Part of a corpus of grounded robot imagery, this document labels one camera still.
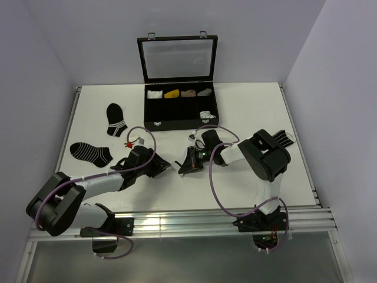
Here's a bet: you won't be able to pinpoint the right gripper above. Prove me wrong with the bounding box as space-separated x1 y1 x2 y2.
179 145 214 174

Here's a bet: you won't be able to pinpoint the white sock with black lines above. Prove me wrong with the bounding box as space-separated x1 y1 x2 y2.
200 110 216 119

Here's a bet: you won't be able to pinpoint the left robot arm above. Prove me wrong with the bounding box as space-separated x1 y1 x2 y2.
26 146 171 236

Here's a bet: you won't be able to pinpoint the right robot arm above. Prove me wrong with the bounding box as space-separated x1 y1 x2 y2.
173 129 291 232

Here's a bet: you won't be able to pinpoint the cream sock with black stripes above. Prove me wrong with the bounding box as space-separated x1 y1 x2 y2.
128 134 144 146

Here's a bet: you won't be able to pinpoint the black white horizontal striped sock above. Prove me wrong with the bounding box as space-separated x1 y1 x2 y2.
70 142 113 168

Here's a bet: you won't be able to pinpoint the black sock with white stripes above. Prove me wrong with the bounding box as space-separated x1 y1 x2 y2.
106 103 128 137

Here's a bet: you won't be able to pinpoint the white rolled sock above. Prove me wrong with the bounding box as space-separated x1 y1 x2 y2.
147 90 163 99

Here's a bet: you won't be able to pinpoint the tan rolled sock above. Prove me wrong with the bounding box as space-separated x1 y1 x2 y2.
180 90 196 97

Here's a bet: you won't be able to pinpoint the yellow rolled sock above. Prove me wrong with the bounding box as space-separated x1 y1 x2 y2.
164 89 180 98

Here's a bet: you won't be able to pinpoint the grey rolled sock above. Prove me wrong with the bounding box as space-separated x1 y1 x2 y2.
197 88 212 97

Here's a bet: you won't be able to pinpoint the black sock white vertical stripes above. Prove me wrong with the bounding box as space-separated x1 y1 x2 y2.
272 130 296 147

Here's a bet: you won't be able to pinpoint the black storage box with lid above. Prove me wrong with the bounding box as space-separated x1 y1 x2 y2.
137 31 220 131

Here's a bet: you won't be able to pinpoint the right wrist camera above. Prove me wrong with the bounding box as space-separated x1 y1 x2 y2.
188 133 205 149

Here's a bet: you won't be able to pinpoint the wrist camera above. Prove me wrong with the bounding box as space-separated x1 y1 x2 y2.
124 135 144 149
188 133 205 149

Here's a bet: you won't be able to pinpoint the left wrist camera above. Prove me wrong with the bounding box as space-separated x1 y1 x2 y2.
124 135 144 149

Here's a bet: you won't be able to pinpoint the aluminium frame rail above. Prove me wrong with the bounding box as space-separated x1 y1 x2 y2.
28 206 338 242

